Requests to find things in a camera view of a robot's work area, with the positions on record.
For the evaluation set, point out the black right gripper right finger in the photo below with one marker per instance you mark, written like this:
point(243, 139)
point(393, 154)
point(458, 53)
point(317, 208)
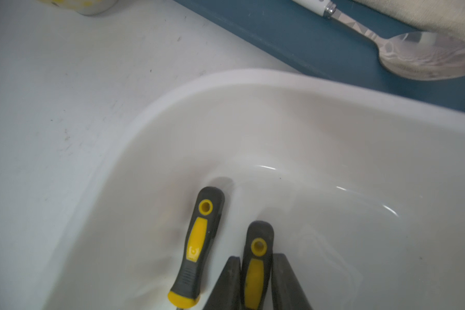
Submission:
point(287, 292)

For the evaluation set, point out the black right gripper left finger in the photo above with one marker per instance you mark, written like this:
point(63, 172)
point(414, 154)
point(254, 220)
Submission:
point(226, 292)

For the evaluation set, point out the black yellow file tool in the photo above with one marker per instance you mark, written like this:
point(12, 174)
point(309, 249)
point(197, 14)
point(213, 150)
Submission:
point(205, 219)
point(256, 264)

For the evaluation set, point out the white plastic storage box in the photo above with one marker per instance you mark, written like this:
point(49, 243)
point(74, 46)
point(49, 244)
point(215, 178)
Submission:
point(365, 192)

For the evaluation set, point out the teal rectangular tray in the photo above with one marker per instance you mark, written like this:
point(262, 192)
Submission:
point(322, 48)

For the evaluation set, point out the blue yellow patterned bowl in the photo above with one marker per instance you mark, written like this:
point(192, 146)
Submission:
point(83, 7)

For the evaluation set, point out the beige folded cloth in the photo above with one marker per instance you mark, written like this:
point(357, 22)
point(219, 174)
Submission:
point(443, 16)

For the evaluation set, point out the white handled metal spoon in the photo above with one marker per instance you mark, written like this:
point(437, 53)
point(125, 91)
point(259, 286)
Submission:
point(420, 55)

